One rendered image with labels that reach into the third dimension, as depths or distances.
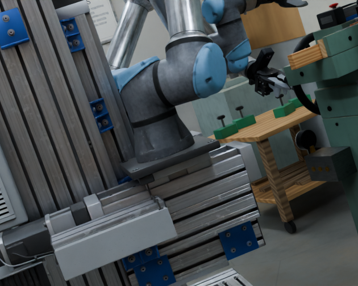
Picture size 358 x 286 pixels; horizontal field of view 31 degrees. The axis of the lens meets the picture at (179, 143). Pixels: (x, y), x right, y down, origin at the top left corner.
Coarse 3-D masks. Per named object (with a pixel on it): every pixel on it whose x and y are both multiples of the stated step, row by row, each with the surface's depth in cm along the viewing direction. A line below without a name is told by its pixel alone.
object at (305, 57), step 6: (306, 48) 173; (312, 48) 172; (318, 48) 173; (294, 54) 169; (300, 54) 170; (306, 54) 171; (312, 54) 172; (318, 54) 173; (294, 60) 169; (300, 60) 170; (306, 60) 171; (312, 60) 172; (294, 66) 170; (300, 66) 170
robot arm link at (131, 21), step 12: (132, 0) 221; (144, 0) 221; (132, 12) 221; (144, 12) 223; (120, 24) 221; (132, 24) 220; (120, 36) 219; (132, 36) 220; (120, 48) 218; (132, 48) 221; (108, 60) 218; (120, 60) 218
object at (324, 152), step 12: (312, 156) 193; (324, 156) 188; (336, 156) 187; (348, 156) 189; (312, 168) 194; (324, 168) 190; (336, 168) 187; (348, 168) 189; (312, 180) 197; (324, 180) 192; (336, 180) 188
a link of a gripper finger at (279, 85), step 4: (272, 80) 222; (276, 80) 222; (276, 84) 221; (280, 84) 220; (284, 84) 220; (272, 88) 225; (276, 88) 223; (280, 88) 221; (284, 88) 220; (288, 88) 219; (276, 92) 224; (280, 92) 222; (276, 96) 224
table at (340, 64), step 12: (324, 60) 174; (336, 60) 172; (348, 60) 174; (288, 72) 188; (300, 72) 183; (312, 72) 179; (324, 72) 175; (336, 72) 172; (348, 72) 174; (288, 84) 190; (300, 84) 186
